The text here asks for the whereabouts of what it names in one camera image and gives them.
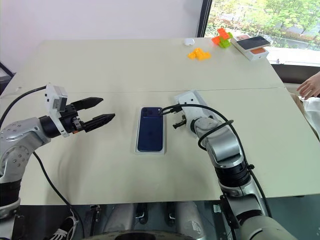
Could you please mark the yellow toy block pile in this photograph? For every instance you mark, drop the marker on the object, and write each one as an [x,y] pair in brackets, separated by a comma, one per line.
[199,54]

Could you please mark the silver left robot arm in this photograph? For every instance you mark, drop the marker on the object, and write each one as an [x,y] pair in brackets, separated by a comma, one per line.
[17,145]

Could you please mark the dark blue smartphone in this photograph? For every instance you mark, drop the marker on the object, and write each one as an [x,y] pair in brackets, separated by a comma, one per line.
[151,130]

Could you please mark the black sneaker with white laces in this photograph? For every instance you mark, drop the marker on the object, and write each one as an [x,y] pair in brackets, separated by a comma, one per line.
[65,231]

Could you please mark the white cloth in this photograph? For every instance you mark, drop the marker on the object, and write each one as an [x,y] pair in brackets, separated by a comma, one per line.
[312,112]

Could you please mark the white box with orange print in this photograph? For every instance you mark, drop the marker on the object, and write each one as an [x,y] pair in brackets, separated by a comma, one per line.
[257,53]

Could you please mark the bystander's bare hand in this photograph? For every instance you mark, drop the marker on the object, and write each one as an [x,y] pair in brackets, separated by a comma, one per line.
[311,86]

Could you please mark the grey rounded leg shape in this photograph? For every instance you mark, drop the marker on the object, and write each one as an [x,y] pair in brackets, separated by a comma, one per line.
[190,217]
[120,217]

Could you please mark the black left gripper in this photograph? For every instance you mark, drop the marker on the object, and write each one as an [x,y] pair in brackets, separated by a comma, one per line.
[70,120]

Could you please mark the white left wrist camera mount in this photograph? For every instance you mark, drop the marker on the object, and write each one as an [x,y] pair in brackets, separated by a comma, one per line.
[51,110]

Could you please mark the orange and green block stack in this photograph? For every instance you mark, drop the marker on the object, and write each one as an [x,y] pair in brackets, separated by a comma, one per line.
[222,38]

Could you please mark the small white earbud case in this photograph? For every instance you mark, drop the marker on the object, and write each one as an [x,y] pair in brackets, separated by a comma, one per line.
[189,42]

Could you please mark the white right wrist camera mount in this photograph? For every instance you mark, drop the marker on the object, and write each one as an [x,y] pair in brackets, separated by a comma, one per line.
[186,98]

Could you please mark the dark grey furniture frame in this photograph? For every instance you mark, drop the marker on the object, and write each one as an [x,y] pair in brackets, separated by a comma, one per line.
[5,75]

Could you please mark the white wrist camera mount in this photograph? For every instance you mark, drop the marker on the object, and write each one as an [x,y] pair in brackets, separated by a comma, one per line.
[51,110]
[186,98]

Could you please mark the dark window sill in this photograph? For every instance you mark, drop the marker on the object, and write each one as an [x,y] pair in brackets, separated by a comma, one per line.
[295,72]

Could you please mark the white phone box base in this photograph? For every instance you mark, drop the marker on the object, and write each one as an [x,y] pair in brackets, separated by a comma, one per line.
[134,140]

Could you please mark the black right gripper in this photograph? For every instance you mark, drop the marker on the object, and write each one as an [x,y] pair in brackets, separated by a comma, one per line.
[181,123]

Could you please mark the black window frame post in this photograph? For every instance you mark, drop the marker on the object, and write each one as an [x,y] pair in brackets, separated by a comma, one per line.
[203,17]

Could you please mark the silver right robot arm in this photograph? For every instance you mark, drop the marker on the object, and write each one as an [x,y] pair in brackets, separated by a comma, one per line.
[222,147]

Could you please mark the white-edged phone with dark screen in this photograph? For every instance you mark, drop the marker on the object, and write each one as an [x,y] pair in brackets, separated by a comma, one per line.
[252,42]

